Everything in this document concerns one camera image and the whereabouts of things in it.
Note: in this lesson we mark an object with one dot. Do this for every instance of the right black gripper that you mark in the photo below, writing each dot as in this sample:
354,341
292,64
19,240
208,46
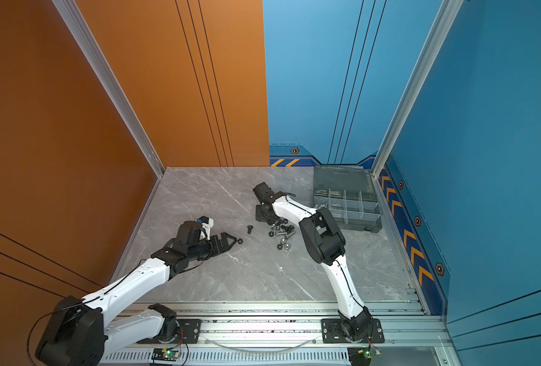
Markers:
259,216

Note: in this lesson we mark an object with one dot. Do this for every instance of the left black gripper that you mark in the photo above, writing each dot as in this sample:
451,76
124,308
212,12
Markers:
221,248

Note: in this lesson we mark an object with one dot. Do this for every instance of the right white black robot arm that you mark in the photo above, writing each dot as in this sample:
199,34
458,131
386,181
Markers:
325,243

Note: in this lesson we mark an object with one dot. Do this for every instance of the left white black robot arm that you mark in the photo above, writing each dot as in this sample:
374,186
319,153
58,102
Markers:
81,331

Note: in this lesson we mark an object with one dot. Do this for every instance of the black bolt right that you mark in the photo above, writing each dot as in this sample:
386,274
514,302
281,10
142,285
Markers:
287,228

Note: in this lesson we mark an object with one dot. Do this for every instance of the grey compartment organizer box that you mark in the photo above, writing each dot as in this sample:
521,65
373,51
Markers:
348,192

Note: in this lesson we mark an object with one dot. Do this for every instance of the left green circuit board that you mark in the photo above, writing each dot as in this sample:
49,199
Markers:
165,355

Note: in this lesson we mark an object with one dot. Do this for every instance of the green circuit board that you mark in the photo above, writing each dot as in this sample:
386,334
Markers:
363,356
165,355

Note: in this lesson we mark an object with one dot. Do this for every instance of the right green circuit board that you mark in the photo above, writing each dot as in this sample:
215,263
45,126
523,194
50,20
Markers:
363,356

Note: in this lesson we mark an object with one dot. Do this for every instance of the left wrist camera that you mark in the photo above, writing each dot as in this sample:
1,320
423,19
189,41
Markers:
206,226

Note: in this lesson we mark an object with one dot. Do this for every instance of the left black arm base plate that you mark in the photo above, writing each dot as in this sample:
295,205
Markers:
185,331

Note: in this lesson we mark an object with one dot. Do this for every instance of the aluminium rail frame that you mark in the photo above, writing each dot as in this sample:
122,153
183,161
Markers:
290,333

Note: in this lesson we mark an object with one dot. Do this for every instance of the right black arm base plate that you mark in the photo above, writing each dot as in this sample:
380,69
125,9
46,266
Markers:
336,331

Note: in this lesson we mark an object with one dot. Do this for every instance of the right aluminium corner post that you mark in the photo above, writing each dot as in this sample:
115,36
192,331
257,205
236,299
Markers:
440,28

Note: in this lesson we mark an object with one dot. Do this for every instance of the aluminium corner post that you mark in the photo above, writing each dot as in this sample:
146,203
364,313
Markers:
81,32
440,28

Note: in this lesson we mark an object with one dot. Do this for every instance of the left aluminium corner post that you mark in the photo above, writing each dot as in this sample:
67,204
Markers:
81,32

